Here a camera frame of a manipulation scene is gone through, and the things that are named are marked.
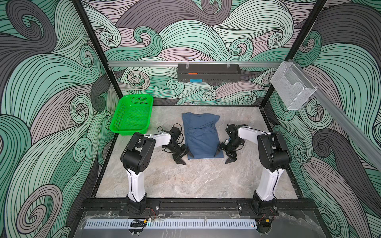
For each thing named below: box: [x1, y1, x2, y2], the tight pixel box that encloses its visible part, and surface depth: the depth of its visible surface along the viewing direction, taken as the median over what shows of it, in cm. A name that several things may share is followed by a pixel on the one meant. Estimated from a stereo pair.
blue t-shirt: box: [182, 112, 221, 161], surface depth 102 cm
